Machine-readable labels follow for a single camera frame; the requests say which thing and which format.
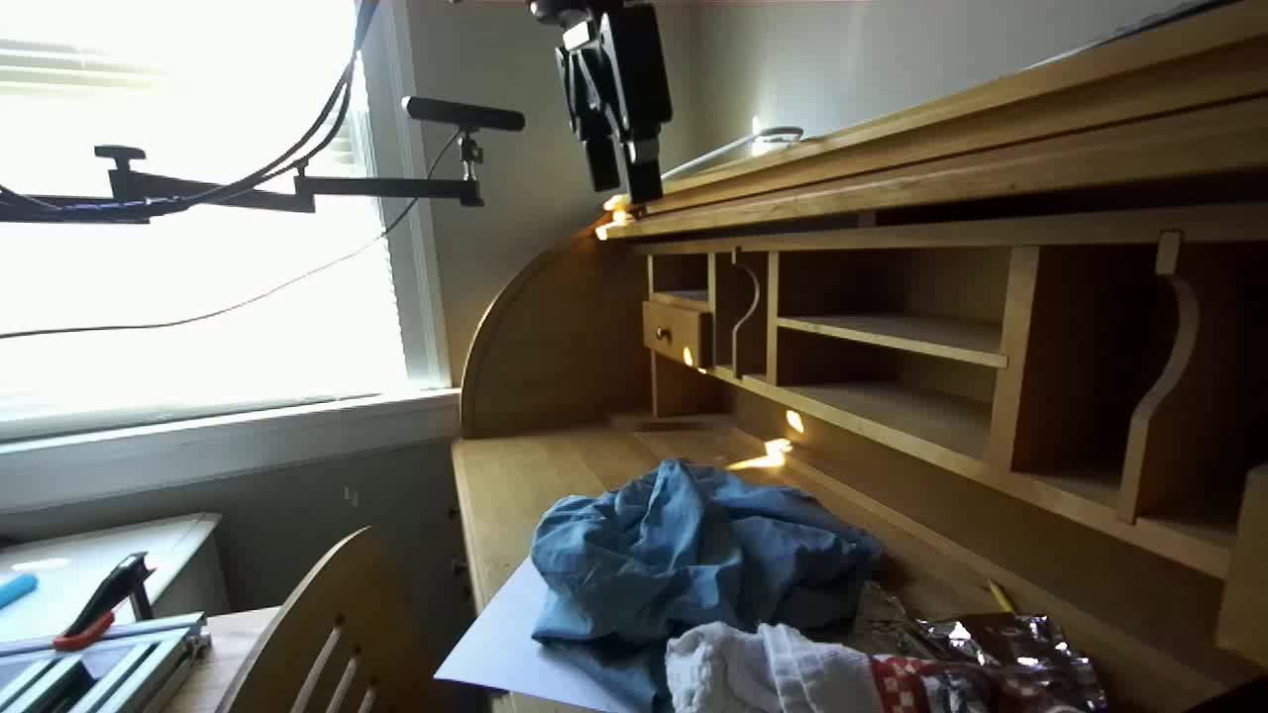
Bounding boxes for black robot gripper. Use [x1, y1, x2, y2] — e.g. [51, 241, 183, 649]
[525, 0, 673, 201]

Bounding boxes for blue cloth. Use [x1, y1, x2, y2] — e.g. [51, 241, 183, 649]
[525, 461, 885, 713]

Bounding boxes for white cloth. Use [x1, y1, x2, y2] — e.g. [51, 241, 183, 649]
[667, 621, 885, 713]

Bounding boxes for white plastic clothes hanger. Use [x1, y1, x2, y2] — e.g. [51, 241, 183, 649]
[663, 128, 804, 182]

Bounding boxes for small wooden desk drawer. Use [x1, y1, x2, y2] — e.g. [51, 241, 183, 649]
[642, 303, 712, 369]

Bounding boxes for wooden roll-top desk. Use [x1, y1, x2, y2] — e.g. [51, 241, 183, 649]
[457, 0, 1268, 711]

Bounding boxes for white paper sheet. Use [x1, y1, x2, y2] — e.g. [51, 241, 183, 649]
[434, 561, 630, 713]

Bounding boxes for wooden chair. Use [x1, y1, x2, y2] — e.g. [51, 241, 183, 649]
[216, 528, 442, 713]

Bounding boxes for red black pliers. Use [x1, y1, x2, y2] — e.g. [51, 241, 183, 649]
[51, 552, 156, 649]

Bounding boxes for black camera on boom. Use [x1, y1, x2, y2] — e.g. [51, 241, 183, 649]
[401, 94, 525, 130]

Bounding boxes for black hanging cable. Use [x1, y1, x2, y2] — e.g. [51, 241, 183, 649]
[0, 0, 466, 345]

